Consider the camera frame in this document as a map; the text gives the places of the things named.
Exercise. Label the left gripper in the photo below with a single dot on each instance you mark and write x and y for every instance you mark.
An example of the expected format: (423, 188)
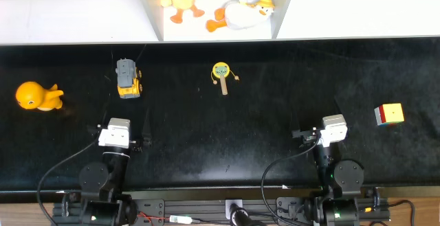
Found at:
(135, 145)

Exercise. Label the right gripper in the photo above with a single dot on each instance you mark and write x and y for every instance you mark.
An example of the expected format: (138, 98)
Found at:
(306, 137)

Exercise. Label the grey and yellow toy truck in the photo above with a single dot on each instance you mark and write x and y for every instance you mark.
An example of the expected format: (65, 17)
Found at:
(127, 80)

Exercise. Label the yellow wooden rattle drum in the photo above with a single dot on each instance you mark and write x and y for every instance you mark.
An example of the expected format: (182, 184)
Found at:
(221, 70)

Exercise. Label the yellow rubber duck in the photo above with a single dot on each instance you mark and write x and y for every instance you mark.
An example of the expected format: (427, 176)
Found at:
(32, 95)

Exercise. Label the many-coloured puzzle cube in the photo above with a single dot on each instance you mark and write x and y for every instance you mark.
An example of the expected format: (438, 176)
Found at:
(392, 113)

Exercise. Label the white shelf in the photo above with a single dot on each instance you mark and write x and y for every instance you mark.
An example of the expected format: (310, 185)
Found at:
(343, 13)

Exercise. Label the white plush duck yellow hat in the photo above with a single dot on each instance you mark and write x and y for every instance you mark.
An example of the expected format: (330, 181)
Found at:
(244, 14)

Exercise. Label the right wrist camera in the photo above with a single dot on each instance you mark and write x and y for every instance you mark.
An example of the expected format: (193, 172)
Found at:
(333, 130)

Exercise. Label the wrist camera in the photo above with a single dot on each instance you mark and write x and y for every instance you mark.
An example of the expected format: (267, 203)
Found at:
(115, 133)
(333, 130)

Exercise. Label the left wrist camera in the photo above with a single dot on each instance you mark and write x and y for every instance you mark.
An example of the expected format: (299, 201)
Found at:
(115, 133)

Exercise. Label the mounting rail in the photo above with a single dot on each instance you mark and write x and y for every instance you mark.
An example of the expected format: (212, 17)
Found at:
(206, 210)

